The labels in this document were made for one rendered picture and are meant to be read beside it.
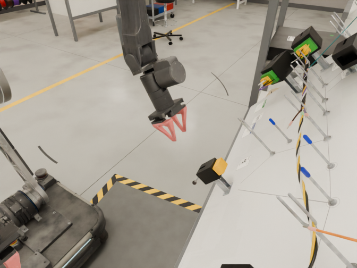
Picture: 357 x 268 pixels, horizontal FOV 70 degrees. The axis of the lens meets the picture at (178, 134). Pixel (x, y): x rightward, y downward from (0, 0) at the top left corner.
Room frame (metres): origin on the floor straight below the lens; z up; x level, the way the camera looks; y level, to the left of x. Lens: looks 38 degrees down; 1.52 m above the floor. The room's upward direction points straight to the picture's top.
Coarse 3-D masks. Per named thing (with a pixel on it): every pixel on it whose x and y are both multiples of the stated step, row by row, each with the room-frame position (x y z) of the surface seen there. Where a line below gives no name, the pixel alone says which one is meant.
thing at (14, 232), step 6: (6, 228) 0.24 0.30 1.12; (12, 228) 0.24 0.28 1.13; (18, 228) 0.23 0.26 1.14; (0, 234) 0.22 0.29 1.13; (6, 234) 0.22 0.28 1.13; (12, 234) 0.22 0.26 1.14; (18, 234) 0.22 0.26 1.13; (0, 240) 0.21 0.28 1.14; (6, 240) 0.21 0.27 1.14; (12, 240) 0.21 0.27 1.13; (0, 246) 0.20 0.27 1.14; (6, 246) 0.21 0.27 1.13; (0, 252) 0.20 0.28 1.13
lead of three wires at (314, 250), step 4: (308, 220) 0.18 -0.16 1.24; (312, 224) 0.17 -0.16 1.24; (312, 232) 0.16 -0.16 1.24; (312, 236) 0.16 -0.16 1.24; (316, 236) 0.16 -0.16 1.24; (312, 240) 0.15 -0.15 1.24; (316, 240) 0.15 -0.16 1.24; (312, 244) 0.15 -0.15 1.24; (316, 244) 0.15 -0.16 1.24; (312, 248) 0.15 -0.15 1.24; (316, 248) 0.14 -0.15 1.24; (312, 252) 0.14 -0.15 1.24; (316, 252) 0.14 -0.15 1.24; (312, 256) 0.14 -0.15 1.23; (316, 256) 0.14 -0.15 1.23; (312, 260) 0.13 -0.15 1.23; (316, 260) 0.14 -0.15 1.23; (312, 264) 0.13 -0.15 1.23
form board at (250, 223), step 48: (288, 96) 0.83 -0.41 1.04; (336, 96) 0.60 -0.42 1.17; (240, 144) 0.72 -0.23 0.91; (288, 144) 0.52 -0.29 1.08; (336, 144) 0.40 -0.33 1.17; (240, 192) 0.43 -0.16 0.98; (336, 192) 0.28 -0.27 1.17; (192, 240) 0.35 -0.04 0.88; (240, 240) 0.28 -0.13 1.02; (288, 240) 0.23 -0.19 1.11; (336, 240) 0.19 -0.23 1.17
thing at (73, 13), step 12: (48, 0) 4.91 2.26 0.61; (60, 0) 4.73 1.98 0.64; (72, 0) 4.70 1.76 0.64; (84, 0) 4.91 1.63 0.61; (96, 0) 5.13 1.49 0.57; (108, 0) 5.38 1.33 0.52; (48, 12) 4.89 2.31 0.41; (60, 12) 4.78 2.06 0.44; (72, 12) 4.65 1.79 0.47; (84, 12) 4.87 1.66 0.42; (96, 12) 5.06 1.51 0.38; (72, 24) 4.59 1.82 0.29
